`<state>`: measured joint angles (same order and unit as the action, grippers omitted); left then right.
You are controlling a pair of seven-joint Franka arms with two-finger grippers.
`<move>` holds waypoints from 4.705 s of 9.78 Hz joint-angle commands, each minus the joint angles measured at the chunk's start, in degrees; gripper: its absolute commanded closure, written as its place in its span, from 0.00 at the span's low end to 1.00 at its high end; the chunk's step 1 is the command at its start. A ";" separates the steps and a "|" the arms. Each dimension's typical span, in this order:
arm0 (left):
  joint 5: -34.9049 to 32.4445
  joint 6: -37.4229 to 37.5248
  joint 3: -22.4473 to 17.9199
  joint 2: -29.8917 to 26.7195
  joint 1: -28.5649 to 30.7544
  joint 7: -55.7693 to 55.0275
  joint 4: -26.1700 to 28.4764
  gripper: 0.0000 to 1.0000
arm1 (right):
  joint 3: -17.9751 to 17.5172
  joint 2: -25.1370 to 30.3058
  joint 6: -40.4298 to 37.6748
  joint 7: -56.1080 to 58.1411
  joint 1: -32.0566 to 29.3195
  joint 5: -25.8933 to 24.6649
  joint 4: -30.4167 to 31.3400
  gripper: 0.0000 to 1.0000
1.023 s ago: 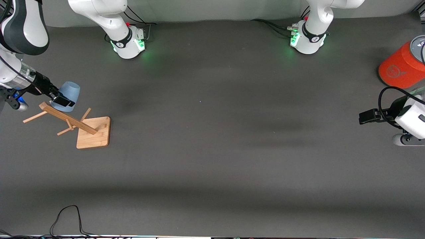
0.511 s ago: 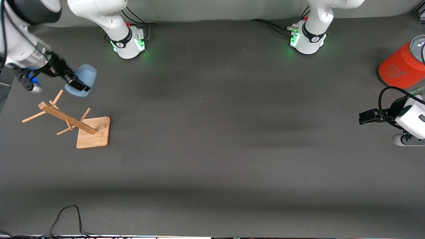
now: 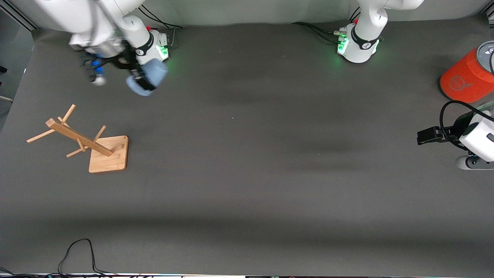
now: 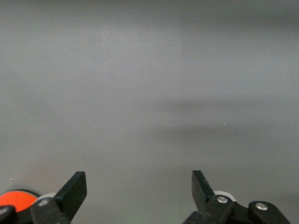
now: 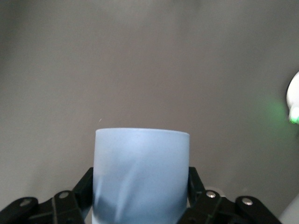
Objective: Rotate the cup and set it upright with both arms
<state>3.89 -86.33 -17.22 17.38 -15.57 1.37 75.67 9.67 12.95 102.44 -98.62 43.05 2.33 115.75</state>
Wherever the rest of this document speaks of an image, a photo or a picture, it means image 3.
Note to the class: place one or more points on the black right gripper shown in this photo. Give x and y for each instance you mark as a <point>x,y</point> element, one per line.
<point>126,61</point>

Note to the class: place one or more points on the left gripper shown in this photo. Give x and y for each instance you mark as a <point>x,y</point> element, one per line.
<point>457,126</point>

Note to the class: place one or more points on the light blue plastic cup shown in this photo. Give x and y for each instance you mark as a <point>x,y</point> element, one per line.
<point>154,71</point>

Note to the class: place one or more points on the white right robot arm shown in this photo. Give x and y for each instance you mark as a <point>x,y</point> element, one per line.
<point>115,19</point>

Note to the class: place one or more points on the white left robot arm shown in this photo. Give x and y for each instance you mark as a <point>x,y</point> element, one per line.
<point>362,42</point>

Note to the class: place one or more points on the orange can with grey lid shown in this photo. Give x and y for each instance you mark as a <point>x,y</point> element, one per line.
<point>463,77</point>

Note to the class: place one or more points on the wooden mug tree rack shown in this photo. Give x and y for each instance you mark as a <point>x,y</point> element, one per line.
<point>110,156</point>

